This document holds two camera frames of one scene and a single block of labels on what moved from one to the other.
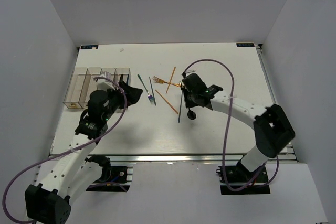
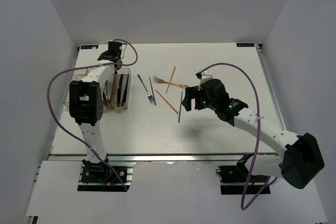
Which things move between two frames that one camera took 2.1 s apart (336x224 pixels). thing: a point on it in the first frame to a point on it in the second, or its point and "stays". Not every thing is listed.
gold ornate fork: [161, 81] stays
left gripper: [133, 94] to [104, 54]
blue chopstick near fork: [152, 91] stays
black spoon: [191, 114] to [116, 68]
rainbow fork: [150, 98] stays
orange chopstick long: [164, 98] stays
